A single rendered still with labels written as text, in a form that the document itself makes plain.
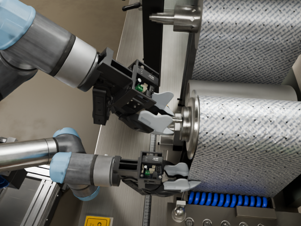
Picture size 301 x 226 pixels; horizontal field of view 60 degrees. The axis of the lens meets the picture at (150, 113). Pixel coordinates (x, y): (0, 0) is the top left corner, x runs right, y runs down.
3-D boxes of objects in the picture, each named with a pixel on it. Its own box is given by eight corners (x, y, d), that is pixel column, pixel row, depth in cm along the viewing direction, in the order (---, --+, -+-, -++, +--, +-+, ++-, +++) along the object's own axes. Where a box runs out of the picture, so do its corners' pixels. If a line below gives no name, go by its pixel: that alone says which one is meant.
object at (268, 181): (184, 189, 71) (193, 158, 56) (272, 195, 70) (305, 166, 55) (184, 190, 71) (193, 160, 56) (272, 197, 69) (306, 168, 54)
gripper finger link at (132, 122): (152, 136, 49) (115, 110, 46) (147, 139, 50) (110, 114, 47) (156, 118, 52) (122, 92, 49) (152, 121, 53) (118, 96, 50)
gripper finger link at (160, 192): (180, 197, 62) (143, 193, 62) (179, 198, 63) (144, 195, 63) (181, 177, 64) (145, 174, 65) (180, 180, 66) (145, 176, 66)
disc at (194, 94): (186, 116, 66) (194, 74, 54) (188, 116, 66) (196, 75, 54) (186, 171, 57) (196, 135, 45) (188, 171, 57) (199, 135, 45)
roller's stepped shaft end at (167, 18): (149, 19, 66) (149, 7, 64) (173, 20, 66) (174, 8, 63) (148, 26, 64) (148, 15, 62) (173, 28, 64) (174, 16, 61)
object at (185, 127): (180, 113, 61) (183, 100, 54) (188, 114, 61) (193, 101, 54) (178, 145, 58) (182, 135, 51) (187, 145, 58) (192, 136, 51)
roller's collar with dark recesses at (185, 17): (173, 21, 68) (175, -2, 63) (196, 23, 68) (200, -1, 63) (172, 37, 64) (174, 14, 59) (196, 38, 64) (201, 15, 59)
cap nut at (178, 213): (171, 206, 67) (173, 201, 63) (186, 208, 67) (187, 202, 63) (171, 222, 65) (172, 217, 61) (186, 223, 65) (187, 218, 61)
